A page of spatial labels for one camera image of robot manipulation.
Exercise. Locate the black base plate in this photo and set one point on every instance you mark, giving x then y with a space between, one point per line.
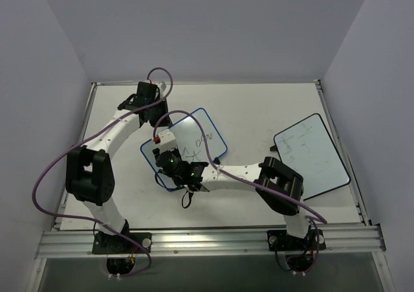
279 240
113 244

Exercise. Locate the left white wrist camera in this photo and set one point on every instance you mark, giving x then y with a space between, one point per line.
161 85

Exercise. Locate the blue framed whiteboard with writing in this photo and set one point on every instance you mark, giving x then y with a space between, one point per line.
191 140

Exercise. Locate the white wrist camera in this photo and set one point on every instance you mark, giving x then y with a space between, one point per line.
165 141
161 85

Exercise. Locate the black framed whiteboard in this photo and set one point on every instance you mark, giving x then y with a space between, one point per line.
308 148

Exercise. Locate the aluminium mounting rail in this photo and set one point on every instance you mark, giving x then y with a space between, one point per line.
346 238

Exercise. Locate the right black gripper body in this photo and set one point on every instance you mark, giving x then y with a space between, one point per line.
158 156

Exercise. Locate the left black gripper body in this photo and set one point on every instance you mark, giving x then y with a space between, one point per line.
128 101

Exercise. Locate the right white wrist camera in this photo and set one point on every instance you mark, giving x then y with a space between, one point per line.
165 141

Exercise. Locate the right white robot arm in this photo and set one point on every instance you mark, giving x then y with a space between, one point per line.
279 186

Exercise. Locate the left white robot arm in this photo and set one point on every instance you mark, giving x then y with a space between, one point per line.
89 173

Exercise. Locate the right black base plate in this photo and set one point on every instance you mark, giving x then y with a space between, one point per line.
279 240

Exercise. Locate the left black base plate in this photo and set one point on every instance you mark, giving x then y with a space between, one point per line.
113 244

